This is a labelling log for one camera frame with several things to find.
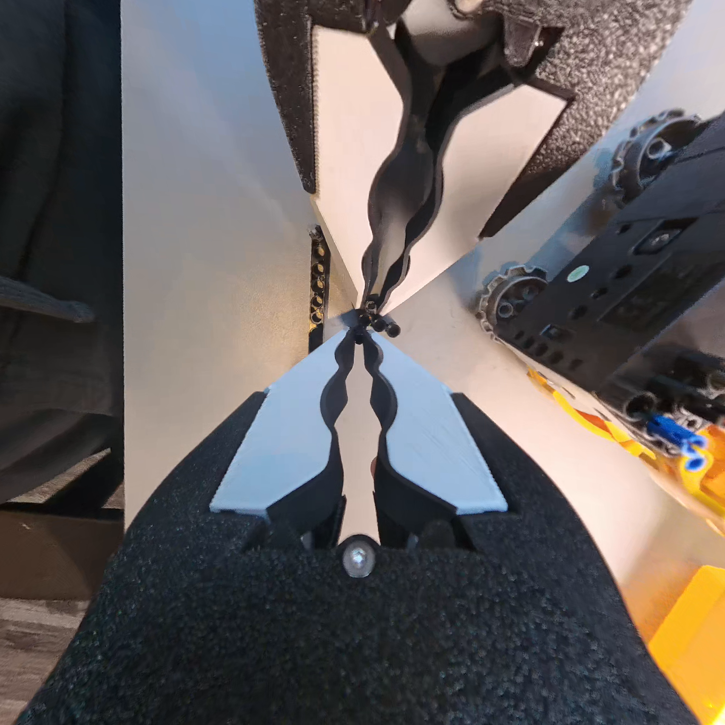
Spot black yellow toy brick vehicle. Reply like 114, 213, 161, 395
476, 108, 725, 533

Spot cluster of black connector pins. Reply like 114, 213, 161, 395
349, 297, 400, 343

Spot yellow plastic box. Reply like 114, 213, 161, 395
648, 565, 725, 686

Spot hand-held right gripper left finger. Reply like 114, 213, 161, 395
210, 329, 361, 533

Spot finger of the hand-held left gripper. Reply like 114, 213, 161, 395
374, 46, 569, 318
310, 23, 437, 312

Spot long black perforated beam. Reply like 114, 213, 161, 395
306, 225, 332, 352

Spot grey desk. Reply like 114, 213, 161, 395
119, 0, 725, 669

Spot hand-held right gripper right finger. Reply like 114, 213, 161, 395
361, 329, 508, 533

